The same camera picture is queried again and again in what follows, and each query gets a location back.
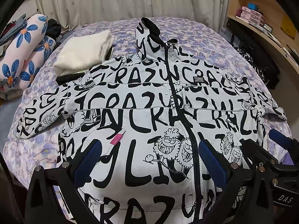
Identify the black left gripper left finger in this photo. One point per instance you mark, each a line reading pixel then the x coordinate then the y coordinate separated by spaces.
pixel 42 204

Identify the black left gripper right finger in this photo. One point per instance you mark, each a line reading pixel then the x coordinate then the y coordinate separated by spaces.
pixel 257 205

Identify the wooden shelf desk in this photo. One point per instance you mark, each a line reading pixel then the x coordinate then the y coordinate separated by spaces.
pixel 284 32

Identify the beige pleated curtain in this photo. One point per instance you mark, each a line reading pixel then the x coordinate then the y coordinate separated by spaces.
pixel 73 13

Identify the pink boxes on shelf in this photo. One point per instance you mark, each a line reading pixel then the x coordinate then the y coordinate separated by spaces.
pixel 249 15

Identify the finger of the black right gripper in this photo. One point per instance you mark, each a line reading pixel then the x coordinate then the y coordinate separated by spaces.
pixel 282 140
pixel 256 156

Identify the white black graffiti print jacket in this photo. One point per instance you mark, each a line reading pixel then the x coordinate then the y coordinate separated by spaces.
pixel 127 204

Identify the black garment behind blanket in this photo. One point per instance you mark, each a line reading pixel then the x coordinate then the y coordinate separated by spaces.
pixel 54 29

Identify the black white patterned clothes pile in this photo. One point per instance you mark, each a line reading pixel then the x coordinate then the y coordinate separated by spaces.
pixel 262 63

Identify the black garment under cream garment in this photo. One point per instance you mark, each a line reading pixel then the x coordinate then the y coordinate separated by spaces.
pixel 70 77

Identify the dark clothes pile by blanket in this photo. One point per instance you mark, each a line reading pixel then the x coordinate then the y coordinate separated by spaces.
pixel 11 30

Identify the purple floral bed cover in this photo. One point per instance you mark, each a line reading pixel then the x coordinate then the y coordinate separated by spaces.
pixel 198 42

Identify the folded cream white garment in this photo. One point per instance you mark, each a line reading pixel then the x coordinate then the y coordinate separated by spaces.
pixel 82 53

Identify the pink blue flower rolled blanket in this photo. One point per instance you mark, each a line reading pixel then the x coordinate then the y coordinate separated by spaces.
pixel 25 56

